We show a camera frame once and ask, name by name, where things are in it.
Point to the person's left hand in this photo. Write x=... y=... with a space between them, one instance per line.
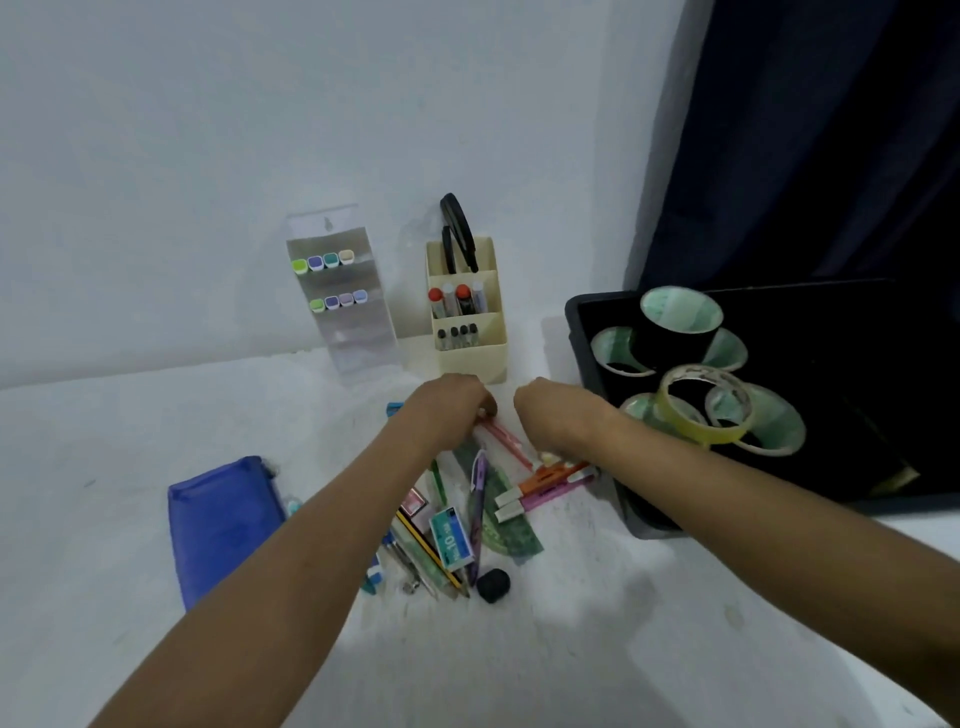
x=446 y=412

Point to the person's right hand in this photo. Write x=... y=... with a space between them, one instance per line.
x=566 y=420

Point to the yellow highlighter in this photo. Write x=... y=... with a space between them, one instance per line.
x=550 y=458

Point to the green transparent ruler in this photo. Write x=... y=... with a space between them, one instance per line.
x=466 y=461

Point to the cream pen holder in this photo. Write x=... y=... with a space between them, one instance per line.
x=472 y=364

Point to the orange highlighter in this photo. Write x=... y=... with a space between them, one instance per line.
x=551 y=478

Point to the coral pink highlighter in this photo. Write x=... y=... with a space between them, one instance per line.
x=506 y=442

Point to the magenta pink highlighter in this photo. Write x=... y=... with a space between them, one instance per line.
x=555 y=495

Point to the pink label lead case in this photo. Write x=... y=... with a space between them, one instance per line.
x=414 y=501

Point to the yellow clear tape roll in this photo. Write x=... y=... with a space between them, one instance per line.
x=667 y=416

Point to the pile of pens and markers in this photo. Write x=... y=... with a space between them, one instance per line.
x=478 y=510

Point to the clear tiered organizer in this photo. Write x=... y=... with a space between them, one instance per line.
x=360 y=349

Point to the red capped white marker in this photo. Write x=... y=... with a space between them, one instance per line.
x=436 y=295

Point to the red capped black marker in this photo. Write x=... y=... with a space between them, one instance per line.
x=464 y=291

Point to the teal staples box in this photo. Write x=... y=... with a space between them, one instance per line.
x=452 y=540

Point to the green transparent protractor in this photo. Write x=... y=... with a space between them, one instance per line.
x=517 y=540

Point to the small black cap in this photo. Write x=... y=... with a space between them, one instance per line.
x=493 y=585

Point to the green capped short highlighter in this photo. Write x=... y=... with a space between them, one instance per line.
x=299 y=267

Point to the blue mesh pencil pouch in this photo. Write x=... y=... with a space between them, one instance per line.
x=217 y=525

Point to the black plastic tray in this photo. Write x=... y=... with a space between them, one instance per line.
x=825 y=337

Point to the person's left forearm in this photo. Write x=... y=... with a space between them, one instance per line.
x=262 y=600

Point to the person's right forearm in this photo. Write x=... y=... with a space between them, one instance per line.
x=787 y=540

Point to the dark blue curtain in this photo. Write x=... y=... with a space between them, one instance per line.
x=825 y=135

